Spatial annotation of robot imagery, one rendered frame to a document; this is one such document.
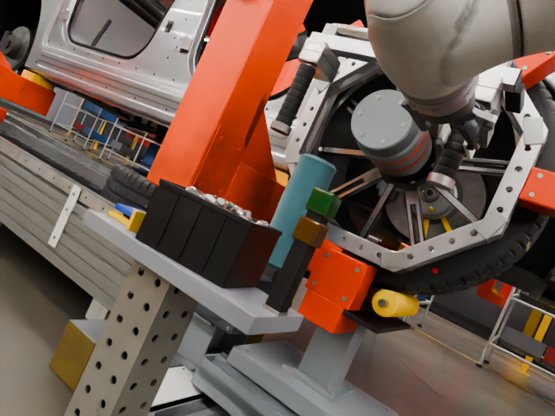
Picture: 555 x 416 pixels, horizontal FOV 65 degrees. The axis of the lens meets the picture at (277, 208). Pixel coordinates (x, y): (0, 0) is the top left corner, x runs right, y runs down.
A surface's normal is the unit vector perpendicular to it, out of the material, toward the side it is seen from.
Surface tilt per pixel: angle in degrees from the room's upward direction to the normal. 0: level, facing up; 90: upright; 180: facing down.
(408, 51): 160
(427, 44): 145
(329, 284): 90
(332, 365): 90
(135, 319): 90
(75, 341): 90
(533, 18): 135
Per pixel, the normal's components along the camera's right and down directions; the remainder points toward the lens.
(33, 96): 0.78, 0.36
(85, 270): -0.47, -0.21
